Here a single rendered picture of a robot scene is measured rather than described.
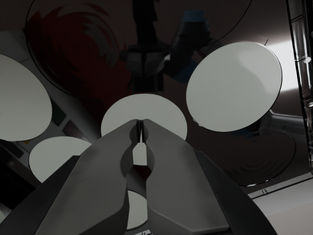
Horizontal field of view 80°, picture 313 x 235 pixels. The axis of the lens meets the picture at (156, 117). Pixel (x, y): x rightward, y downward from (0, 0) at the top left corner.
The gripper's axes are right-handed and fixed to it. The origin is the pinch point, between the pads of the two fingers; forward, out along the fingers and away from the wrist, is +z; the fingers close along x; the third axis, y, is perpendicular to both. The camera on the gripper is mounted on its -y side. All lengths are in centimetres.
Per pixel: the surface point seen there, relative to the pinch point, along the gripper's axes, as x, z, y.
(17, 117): -13.6, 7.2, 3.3
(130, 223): -3.0, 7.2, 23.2
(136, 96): -0.7, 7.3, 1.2
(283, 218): 133, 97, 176
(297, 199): 33.4, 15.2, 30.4
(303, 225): 159, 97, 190
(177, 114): 3.8, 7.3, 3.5
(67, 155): -9.5, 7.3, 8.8
